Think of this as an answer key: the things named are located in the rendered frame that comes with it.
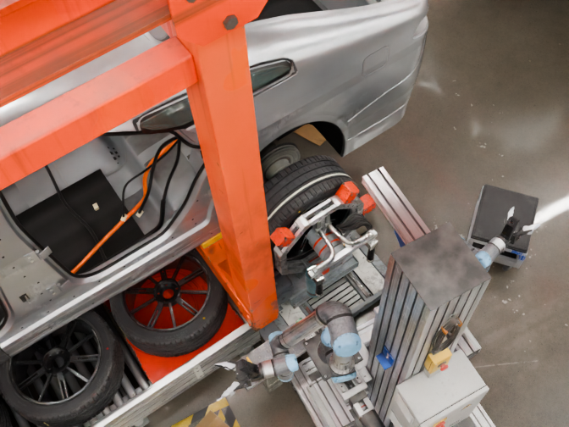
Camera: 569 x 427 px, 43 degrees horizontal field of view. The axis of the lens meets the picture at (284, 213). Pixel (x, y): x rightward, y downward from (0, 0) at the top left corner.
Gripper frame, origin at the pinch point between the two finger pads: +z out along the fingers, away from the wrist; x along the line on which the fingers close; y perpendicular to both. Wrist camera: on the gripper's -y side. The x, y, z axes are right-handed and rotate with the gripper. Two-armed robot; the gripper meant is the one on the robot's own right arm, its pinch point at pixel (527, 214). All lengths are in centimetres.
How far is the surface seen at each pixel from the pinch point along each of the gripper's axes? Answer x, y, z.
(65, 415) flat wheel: -113, 59, -223
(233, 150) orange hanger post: -53, -109, -115
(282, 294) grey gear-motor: -90, 74, -91
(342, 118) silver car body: -106, -6, -18
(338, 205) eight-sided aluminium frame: -72, 2, -56
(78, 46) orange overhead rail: -47, -184, -150
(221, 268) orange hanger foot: -108, 38, -113
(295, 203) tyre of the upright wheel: -84, -4, -73
